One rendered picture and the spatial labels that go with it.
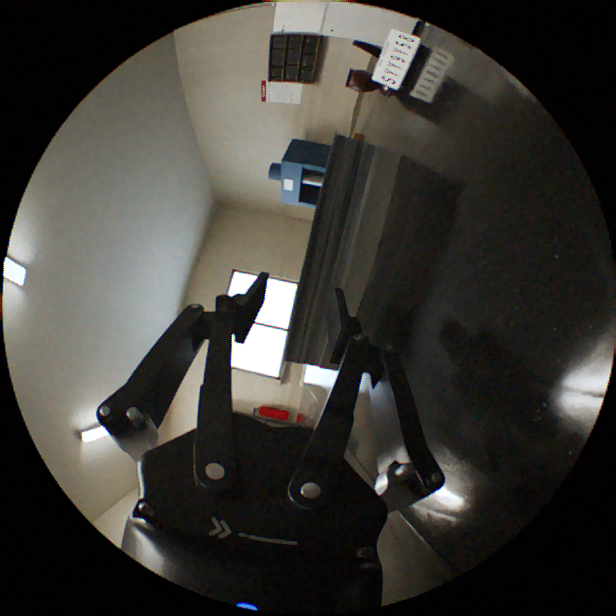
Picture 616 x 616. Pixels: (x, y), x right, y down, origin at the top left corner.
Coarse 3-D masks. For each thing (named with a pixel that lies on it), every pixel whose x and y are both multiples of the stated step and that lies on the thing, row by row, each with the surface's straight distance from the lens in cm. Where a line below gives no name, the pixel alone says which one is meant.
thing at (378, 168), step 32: (352, 160) 33; (384, 160) 34; (352, 192) 33; (384, 192) 34; (320, 224) 32; (352, 224) 33; (320, 256) 33; (352, 256) 33; (320, 288) 35; (352, 288) 35; (320, 320) 37; (288, 352) 41; (320, 352) 41
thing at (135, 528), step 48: (192, 432) 8; (240, 432) 8; (288, 432) 8; (144, 480) 8; (192, 480) 7; (240, 480) 7; (288, 480) 7; (144, 528) 6; (192, 528) 7; (240, 528) 7; (288, 528) 7; (336, 528) 7; (192, 576) 5; (240, 576) 4; (288, 576) 5; (336, 576) 5
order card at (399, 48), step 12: (396, 36) 48; (408, 36) 47; (384, 48) 48; (396, 48) 48; (408, 48) 47; (384, 60) 48; (396, 60) 47; (408, 60) 47; (384, 72) 48; (396, 72) 48; (384, 84) 49; (396, 84) 48
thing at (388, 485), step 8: (408, 464) 9; (384, 472) 9; (392, 472) 9; (400, 472) 9; (408, 472) 9; (384, 480) 9; (392, 480) 9; (400, 480) 9; (376, 488) 10; (384, 488) 9; (392, 488) 9; (400, 488) 9; (408, 488) 9; (384, 496) 9; (392, 496) 9; (400, 496) 9; (408, 496) 9; (416, 496) 10; (392, 504) 9; (400, 504) 9
